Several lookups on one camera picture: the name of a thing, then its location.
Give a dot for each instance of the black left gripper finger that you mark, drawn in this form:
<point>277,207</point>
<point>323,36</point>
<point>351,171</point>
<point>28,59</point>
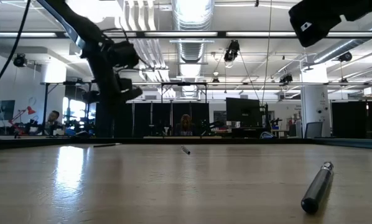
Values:
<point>128,90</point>
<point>89,97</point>

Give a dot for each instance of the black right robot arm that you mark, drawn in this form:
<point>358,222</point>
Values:
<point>323,21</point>

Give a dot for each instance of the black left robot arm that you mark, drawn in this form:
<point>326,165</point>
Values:
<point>80,25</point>

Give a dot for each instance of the person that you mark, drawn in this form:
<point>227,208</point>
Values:
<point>53,119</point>
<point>185,124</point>

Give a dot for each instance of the black partition panels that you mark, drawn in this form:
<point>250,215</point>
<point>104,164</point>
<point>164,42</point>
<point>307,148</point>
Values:
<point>161,119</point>

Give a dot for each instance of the red desk lamp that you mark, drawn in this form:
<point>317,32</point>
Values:
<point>25,113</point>

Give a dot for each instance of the black computer monitor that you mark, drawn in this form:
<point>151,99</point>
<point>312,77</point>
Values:
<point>243,112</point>

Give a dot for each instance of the white building column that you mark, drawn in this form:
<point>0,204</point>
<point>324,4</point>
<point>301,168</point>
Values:
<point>315,102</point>

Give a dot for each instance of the grey office chair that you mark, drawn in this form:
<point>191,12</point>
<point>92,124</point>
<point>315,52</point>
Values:
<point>313,129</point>

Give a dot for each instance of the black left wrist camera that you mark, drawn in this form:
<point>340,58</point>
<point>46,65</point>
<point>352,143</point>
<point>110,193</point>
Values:
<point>123,54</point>

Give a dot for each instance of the black overhead frame beam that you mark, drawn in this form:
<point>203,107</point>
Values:
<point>142,34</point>

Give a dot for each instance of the silver ventilation duct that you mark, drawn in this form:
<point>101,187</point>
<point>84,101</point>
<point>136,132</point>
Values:
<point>192,31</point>

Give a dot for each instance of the black hanging ceiling camera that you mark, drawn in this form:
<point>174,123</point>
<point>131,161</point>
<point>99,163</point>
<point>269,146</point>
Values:
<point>232,49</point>

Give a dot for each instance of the black aluminium table frame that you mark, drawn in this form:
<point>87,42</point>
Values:
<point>235,140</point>

